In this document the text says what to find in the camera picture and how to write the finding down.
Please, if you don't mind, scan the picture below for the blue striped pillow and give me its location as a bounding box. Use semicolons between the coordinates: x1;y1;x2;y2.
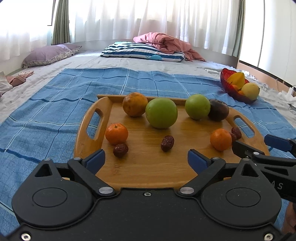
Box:
101;42;185;62

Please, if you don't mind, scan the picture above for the grey bed sheet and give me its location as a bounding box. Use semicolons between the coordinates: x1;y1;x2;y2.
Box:
0;49;296;126

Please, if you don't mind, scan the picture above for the white cloth pile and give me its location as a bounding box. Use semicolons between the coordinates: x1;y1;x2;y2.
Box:
0;72;13;96
277;85;296;108

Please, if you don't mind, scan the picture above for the right green drape curtain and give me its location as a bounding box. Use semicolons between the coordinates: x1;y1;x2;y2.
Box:
232;0;245;58

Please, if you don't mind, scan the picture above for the white cloth pile left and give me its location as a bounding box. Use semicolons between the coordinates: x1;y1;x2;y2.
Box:
0;72;13;96

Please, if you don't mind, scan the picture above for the small tangerine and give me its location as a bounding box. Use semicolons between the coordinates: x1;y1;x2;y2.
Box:
210;128;232;152
105;123;128;145

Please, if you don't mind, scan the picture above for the blue checkered cloth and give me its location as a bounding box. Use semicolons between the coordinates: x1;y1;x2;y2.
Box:
1;68;295;235

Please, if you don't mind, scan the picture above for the yellow mango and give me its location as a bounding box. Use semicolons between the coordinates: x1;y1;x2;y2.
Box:
241;82;260;100

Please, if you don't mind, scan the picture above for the red date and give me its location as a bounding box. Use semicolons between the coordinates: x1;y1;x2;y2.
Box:
231;127;242;140
161;136;175;152
113;143;128;158

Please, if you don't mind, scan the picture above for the white sheer curtain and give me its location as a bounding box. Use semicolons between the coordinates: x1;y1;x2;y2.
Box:
1;1;239;61

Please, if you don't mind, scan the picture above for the pink blanket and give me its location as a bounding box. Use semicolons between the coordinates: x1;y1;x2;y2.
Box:
133;32;206;62

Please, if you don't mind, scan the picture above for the large brownish orange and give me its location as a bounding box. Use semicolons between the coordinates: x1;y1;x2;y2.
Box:
122;92;148;117

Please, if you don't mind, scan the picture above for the green apple left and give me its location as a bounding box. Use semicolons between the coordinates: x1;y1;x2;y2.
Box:
145;97;178;129

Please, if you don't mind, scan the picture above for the small orange in bowl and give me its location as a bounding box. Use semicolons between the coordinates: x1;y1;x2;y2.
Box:
232;84;244;96

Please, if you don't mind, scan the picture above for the wooden serving tray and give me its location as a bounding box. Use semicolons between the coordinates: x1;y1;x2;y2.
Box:
74;95;269;190

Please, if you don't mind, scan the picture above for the red glass fruit bowl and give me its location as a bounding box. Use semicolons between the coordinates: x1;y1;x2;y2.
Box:
220;68;256;104

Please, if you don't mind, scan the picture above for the white cloth pile right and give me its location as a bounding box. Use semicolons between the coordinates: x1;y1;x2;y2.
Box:
277;85;296;108

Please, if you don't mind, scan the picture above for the pink clothing pile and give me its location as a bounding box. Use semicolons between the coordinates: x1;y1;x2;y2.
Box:
6;71;34;87

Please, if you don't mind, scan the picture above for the green apple right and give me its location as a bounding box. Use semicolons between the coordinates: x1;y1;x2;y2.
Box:
185;94;211;120

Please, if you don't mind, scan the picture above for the red date on tray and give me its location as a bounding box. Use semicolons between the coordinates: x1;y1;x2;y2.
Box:
231;127;242;140

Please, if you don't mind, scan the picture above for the green drape curtain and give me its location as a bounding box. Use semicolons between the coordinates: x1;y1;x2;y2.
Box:
51;0;70;45
232;0;245;58

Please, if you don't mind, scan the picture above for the yellow star fruit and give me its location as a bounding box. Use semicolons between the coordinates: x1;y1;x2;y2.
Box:
227;72;245;90

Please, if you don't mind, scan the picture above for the small tangerine on tray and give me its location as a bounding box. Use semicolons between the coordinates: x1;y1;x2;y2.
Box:
105;123;128;145

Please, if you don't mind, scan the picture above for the dark purple plum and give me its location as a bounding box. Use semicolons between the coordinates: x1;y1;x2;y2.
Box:
208;99;229;121

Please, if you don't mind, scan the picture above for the green apple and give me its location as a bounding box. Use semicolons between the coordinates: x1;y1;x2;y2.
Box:
145;97;178;129
185;94;211;120

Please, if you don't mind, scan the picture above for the purple pillow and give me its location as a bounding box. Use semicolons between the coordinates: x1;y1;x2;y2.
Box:
22;43;82;69

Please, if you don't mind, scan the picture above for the person's right hand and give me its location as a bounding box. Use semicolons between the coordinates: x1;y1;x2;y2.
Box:
281;202;296;234

